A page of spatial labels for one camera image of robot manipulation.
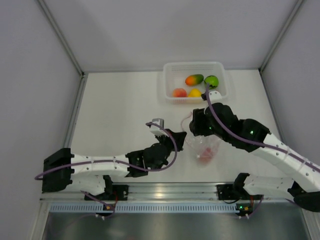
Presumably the white slotted cable duct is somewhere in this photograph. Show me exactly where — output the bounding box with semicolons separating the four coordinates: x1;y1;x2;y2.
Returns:
49;202;250;214

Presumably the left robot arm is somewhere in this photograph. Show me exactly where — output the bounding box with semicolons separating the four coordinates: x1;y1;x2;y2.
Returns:
36;129;187;200

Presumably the orange green fake mango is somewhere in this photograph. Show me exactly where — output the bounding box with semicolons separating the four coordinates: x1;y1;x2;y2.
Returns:
185;74;204;86

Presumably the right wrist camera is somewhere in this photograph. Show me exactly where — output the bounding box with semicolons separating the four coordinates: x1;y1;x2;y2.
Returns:
201;90;222;117

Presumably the white plastic basket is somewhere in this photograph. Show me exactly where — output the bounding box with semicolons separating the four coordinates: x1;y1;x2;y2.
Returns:
163;61;230;104

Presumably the orange peach fake fruit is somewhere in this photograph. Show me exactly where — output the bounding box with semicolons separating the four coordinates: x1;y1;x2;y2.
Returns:
172;88;188;98

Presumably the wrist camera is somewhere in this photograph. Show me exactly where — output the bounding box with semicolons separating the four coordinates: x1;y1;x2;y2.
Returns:
148;118;167;137
201;90;222;117

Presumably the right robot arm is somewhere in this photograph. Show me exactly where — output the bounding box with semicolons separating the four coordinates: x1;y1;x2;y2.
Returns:
189;103;320;213

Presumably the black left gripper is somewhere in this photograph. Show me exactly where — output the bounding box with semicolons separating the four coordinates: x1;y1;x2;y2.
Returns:
155;128;187;158

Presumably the aluminium frame rail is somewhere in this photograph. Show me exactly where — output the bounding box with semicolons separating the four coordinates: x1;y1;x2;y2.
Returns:
37;0;87;81

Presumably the red fake strawberry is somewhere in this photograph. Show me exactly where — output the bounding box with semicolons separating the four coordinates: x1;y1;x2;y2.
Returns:
198;147;217;161

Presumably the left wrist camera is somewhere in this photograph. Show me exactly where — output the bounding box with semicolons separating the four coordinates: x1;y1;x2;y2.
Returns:
148;118;167;137

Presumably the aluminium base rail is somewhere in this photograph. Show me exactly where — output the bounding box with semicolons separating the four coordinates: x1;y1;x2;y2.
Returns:
39;181;312;202

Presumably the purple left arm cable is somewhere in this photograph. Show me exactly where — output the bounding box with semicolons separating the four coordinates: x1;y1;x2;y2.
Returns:
34;121;179;181

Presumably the clear zip top bag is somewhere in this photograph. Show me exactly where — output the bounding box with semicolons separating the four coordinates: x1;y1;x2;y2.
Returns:
180;112;221;168

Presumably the yellow fake pepper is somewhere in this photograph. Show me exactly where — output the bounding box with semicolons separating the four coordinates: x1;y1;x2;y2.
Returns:
188;88;202;98

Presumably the green fake apple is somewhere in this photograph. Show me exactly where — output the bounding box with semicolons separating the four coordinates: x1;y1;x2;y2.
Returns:
203;75;219;90

